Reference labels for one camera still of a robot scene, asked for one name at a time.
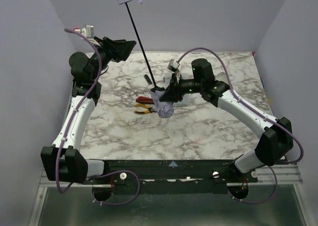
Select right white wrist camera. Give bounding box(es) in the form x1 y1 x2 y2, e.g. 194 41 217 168
167 59 182 82

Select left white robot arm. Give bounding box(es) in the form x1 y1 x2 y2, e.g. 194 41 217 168
41 37 136 183

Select clear plastic screw box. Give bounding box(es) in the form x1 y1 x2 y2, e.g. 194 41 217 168
163 72 191 107

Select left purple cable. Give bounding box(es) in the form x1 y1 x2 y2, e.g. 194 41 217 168
56 27 141 206

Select aluminium extrusion frame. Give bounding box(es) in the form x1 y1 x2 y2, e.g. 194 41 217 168
38 164 303 188

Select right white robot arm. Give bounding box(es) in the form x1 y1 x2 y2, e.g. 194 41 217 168
159 58 293 174

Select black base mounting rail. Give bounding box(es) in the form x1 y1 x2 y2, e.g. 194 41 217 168
83 160 258 195

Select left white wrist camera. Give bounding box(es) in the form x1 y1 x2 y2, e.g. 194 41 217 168
74 25 95 44

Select red black utility knife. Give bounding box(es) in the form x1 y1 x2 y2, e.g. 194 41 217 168
136 96 154 105

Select mint green umbrella case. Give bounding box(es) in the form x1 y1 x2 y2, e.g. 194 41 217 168
215 72 229 84

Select purple umbrella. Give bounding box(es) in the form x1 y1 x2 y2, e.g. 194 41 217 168
117 0 174 118

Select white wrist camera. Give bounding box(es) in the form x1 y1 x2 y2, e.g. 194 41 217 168
167 59 182 82
74 25 95 44

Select yellow handled pliers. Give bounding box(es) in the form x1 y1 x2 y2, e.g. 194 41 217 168
134 103 156 115

